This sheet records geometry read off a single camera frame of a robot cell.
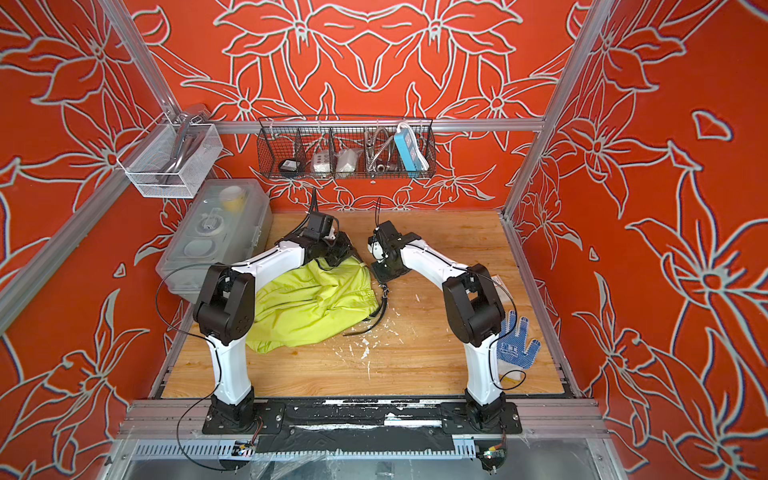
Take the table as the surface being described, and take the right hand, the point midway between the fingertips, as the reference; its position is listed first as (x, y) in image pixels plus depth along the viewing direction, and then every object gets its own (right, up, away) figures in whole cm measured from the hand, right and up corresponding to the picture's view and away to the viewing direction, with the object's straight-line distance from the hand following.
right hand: (376, 274), depth 93 cm
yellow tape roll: (-51, +26, +9) cm, 58 cm away
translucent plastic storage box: (-49, +17, +3) cm, 52 cm away
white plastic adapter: (-10, +37, +1) cm, 38 cm away
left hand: (-5, +9, +2) cm, 11 cm away
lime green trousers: (-19, -7, -10) cm, 22 cm away
